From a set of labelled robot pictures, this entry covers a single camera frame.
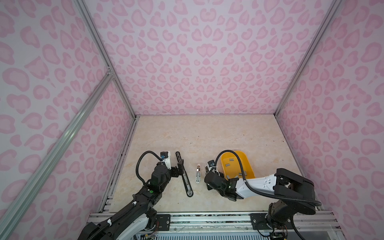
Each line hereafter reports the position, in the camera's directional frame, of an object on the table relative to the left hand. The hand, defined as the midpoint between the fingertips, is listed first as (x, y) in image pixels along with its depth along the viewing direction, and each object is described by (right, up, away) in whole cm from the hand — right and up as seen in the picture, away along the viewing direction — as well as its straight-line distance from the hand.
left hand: (177, 158), depth 83 cm
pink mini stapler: (+12, -11, +5) cm, 17 cm away
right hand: (+17, -11, +4) cm, 21 cm away
